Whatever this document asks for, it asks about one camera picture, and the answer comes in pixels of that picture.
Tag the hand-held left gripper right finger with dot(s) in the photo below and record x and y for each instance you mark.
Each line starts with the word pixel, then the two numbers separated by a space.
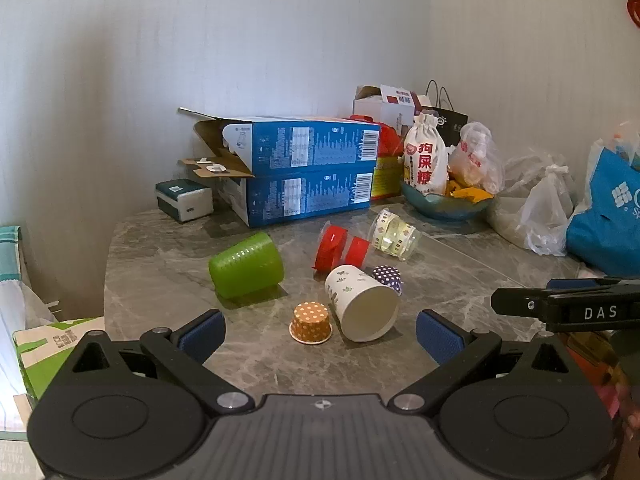
pixel 440 341

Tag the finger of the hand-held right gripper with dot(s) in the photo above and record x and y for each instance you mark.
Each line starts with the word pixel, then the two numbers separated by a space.
pixel 520 301
pixel 575 284

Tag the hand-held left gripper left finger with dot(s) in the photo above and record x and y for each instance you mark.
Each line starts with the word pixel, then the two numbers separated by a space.
pixel 202 336

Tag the white printed paper cup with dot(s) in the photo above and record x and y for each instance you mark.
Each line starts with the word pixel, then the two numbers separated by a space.
pixel 357 305

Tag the green plastic cup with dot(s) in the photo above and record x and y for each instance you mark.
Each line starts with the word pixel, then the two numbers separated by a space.
pixel 245 265

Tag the purple polka dot cupcake cup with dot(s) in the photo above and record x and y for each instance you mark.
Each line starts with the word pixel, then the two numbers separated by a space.
pixel 387 276

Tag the orange polka dot cupcake cup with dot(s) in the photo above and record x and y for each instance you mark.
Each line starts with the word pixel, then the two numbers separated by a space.
pixel 311 321

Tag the clear cup with patterned liners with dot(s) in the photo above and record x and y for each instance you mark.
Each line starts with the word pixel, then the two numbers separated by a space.
pixel 395 235

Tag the red plastic cup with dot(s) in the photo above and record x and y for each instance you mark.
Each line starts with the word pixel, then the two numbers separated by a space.
pixel 340 250

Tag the blue shopping bag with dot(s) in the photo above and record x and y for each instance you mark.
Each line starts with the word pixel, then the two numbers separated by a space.
pixel 605 220

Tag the orange snack packet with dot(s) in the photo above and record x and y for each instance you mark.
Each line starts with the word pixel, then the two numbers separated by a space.
pixel 467 194

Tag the teal bowl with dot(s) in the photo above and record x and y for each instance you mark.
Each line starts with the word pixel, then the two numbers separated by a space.
pixel 445 207

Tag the small white and green box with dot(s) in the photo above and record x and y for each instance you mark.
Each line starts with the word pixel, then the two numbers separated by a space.
pixel 182 200

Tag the clear plastic snack bag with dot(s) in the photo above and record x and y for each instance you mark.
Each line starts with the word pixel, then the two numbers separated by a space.
pixel 477 160

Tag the green and white carton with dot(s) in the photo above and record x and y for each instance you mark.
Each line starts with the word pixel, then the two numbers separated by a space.
pixel 47 345

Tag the blue cardboard box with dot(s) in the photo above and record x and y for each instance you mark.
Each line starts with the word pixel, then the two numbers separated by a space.
pixel 305 195

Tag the red and yellow box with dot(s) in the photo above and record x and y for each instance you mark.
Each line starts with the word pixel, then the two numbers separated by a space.
pixel 387 170

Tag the translucent white plastic bag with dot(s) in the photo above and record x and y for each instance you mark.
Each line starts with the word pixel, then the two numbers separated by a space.
pixel 17 340

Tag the black paper bag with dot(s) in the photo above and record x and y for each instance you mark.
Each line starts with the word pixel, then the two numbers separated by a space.
pixel 452 120

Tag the teal and white cloth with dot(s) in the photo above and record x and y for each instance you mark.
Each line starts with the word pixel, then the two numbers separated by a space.
pixel 9 252

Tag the blue cardboard box open flaps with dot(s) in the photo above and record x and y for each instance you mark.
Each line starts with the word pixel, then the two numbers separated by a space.
pixel 310 145

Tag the white box with red label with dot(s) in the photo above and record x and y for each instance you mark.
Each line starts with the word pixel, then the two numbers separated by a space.
pixel 385 105

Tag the red wall ornament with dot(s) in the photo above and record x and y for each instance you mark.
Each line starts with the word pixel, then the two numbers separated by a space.
pixel 635 10

